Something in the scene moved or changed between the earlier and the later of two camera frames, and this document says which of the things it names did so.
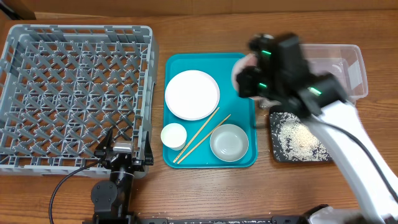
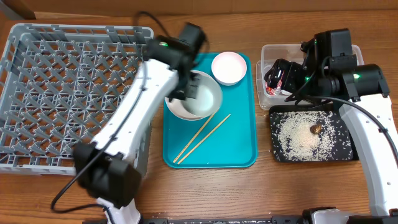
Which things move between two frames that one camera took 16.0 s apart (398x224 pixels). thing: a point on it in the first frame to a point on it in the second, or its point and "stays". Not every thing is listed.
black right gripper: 244,83 to 278,76
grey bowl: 229,142 to 209,97
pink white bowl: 250,60 to 229,68
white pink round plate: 192,95 stays
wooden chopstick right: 208,135 stays
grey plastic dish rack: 63,87 stays
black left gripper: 139,165 to 176,95
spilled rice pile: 293,140 stays
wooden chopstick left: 194,135 stays
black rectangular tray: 293,140 stays
